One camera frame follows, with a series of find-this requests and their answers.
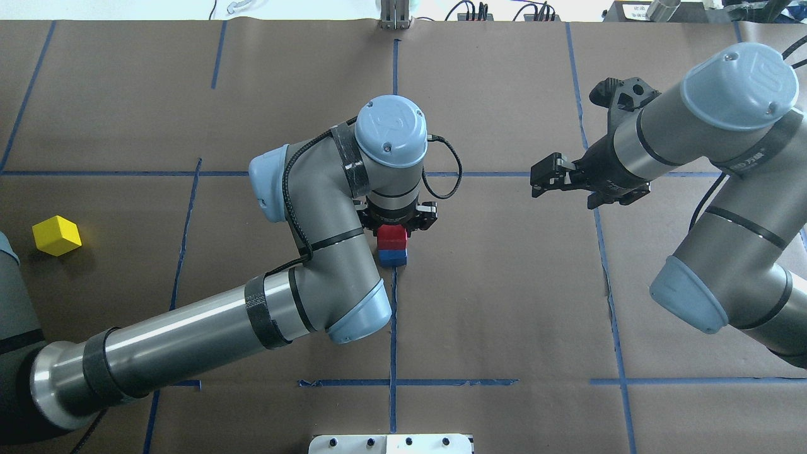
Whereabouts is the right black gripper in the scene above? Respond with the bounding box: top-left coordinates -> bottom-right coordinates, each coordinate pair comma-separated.
530,77 -> 660,210

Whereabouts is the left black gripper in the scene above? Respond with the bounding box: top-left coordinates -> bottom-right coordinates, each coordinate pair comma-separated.
354,199 -> 438,236

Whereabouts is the red cube block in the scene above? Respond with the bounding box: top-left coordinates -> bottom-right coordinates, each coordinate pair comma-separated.
376,224 -> 409,250

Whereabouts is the blue cube block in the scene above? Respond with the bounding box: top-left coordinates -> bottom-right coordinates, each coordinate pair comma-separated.
377,249 -> 407,268

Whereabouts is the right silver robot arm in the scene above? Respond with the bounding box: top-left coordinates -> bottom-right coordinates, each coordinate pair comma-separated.
530,42 -> 806,369

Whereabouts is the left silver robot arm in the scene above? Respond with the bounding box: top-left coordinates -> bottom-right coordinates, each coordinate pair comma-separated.
2,95 -> 436,445

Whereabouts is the black box under cup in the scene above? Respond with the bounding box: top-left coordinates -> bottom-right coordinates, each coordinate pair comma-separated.
602,1 -> 732,23

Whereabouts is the small metal cup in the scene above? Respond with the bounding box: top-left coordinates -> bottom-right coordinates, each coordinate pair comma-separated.
646,0 -> 682,23

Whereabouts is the orange black connector block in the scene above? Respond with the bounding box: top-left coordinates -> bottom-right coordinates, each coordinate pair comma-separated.
451,1 -> 495,22

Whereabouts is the yellow cube block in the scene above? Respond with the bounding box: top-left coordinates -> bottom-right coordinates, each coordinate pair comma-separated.
32,215 -> 83,257

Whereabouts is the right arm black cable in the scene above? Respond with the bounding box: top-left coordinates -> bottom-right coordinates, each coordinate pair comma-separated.
688,35 -> 807,231

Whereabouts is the aluminium frame post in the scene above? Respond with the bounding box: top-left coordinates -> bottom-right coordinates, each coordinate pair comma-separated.
377,0 -> 412,30

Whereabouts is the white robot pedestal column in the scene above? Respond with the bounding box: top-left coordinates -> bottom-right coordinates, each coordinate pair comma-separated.
308,433 -> 475,453

